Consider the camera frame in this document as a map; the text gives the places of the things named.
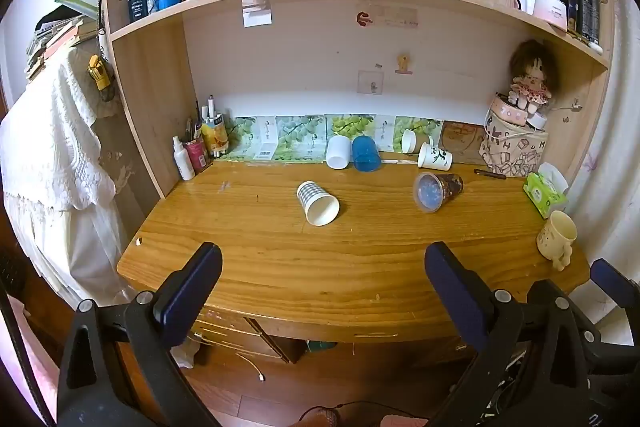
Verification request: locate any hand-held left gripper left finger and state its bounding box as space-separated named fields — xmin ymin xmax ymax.
xmin=56 ymin=242 xmax=223 ymax=427

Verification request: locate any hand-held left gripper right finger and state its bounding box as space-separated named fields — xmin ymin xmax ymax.
xmin=424 ymin=241 xmax=601 ymax=427

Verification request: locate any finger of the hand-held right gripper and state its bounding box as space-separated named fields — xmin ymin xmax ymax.
xmin=572 ymin=258 xmax=640 ymax=375

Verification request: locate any checked paper cup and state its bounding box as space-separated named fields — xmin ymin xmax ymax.
xmin=296 ymin=180 xmax=341 ymax=227

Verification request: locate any brown cup with blue lid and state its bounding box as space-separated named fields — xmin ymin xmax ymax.
xmin=412 ymin=172 xmax=464 ymax=214

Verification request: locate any white paper cup green print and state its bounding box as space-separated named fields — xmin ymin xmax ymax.
xmin=417 ymin=142 xmax=454 ymax=170

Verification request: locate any plain white paper cup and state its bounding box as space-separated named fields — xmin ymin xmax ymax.
xmin=400 ymin=129 xmax=434 ymax=154

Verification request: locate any blue plastic cup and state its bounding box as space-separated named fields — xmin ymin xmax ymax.
xmin=351 ymin=135 xmax=383 ymax=174

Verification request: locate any white plastic cup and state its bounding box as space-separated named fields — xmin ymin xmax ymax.
xmin=326 ymin=135 xmax=356 ymax=170

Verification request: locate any wooden desk drawer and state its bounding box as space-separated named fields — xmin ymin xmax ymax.
xmin=192 ymin=306 xmax=307 ymax=366

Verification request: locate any cream ceramic mug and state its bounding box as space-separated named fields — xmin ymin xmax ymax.
xmin=536 ymin=210 xmax=579 ymax=272

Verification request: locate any green tissue pack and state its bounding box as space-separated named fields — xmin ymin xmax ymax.
xmin=522 ymin=162 xmax=570 ymax=219

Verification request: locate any white spray bottle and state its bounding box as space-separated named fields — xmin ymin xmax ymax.
xmin=172 ymin=136 xmax=196 ymax=182

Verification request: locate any brown drawing sheet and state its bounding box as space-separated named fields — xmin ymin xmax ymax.
xmin=442 ymin=120 xmax=489 ymax=166

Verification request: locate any letter print fabric box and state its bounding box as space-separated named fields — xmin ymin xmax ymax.
xmin=478 ymin=116 xmax=550 ymax=178

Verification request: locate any yellow print pen holder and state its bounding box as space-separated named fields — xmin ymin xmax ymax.
xmin=200 ymin=116 xmax=230 ymax=158

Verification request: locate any pink cloth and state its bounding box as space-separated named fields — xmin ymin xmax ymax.
xmin=9 ymin=296 xmax=62 ymax=424

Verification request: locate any leaf print paper strip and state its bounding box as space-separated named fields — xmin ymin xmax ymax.
xmin=219 ymin=114 xmax=444 ymax=163

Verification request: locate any pink round tin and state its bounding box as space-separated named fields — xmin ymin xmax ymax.
xmin=489 ymin=92 xmax=530 ymax=126

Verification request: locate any white lace cloth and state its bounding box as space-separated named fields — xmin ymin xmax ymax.
xmin=0 ymin=51 xmax=135 ymax=304

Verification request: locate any brown haired rag doll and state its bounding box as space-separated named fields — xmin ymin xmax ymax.
xmin=507 ymin=39 xmax=559 ymax=113

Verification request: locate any wooden bookshelf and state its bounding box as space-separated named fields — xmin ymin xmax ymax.
xmin=100 ymin=0 xmax=617 ymax=200

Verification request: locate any yellow hanging tool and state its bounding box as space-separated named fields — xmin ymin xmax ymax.
xmin=87 ymin=54 xmax=112 ymax=92

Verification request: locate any stack of worn books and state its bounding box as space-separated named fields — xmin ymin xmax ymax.
xmin=24 ymin=13 xmax=102 ymax=81

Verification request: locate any white paper note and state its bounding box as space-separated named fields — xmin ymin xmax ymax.
xmin=242 ymin=0 xmax=272 ymax=28

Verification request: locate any white cable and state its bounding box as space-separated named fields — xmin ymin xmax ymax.
xmin=234 ymin=351 xmax=266 ymax=381

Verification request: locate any clear wall hook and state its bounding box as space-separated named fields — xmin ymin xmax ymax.
xmin=357 ymin=69 xmax=385 ymax=96

